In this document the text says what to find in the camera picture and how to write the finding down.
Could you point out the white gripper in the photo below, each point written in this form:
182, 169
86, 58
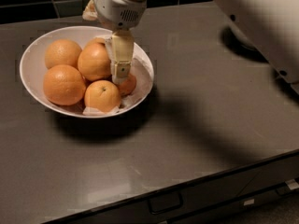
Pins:
117, 9

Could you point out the orange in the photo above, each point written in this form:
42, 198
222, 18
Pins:
102, 95
64, 85
94, 63
62, 51
127, 86

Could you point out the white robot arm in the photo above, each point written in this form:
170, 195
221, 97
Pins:
271, 26

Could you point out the white paper bowl liner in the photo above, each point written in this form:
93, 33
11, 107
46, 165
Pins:
119, 72

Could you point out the white bowl with oranges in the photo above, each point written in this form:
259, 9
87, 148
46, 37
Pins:
33, 69

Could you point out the orange hidden at back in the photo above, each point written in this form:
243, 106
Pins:
96, 40

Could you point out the lower drawer with labels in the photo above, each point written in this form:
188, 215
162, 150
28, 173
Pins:
215, 212

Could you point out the dark drawer front with handle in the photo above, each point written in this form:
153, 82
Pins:
160, 205

